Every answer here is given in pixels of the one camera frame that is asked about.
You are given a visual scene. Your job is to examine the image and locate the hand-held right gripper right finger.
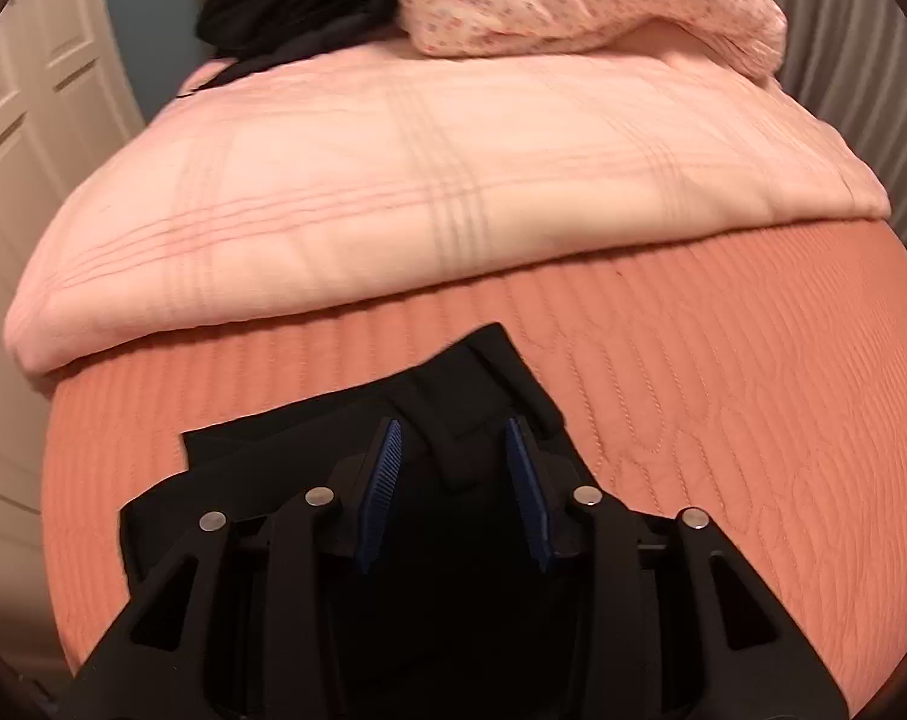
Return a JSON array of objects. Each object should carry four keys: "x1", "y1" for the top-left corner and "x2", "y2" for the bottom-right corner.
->
[{"x1": 502, "y1": 416, "x2": 852, "y2": 720}]

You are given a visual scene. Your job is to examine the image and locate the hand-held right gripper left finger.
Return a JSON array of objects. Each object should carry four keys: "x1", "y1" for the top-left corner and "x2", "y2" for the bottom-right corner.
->
[{"x1": 69, "y1": 418, "x2": 405, "y2": 720}]

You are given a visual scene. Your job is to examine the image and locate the black pants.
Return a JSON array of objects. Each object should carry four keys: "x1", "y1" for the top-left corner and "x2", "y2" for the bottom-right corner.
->
[{"x1": 119, "y1": 322, "x2": 604, "y2": 720}]

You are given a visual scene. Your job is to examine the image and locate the orange quilted bedspread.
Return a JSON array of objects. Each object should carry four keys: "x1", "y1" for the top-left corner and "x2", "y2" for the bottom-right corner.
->
[{"x1": 39, "y1": 217, "x2": 907, "y2": 698}]

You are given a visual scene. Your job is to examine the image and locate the pink plaid blanket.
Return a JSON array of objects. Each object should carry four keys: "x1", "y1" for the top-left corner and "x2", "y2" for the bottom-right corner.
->
[{"x1": 3, "y1": 37, "x2": 893, "y2": 395}]

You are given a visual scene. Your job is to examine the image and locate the black clothes pile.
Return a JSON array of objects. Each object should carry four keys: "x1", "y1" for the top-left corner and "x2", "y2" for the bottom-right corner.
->
[{"x1": 175, "y1": 0, "x2": 402, "y2": 98}]

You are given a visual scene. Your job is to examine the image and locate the white panel door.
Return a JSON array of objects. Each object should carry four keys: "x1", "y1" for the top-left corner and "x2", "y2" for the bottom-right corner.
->
[{"x1": 0, "y1": 0, "x2": 146, "y2": 541}]

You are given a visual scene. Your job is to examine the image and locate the grey curtain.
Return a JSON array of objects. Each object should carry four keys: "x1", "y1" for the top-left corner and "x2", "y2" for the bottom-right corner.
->
[{"x1": 753, "y1": 0, "x2": 907, "y2": 211}]

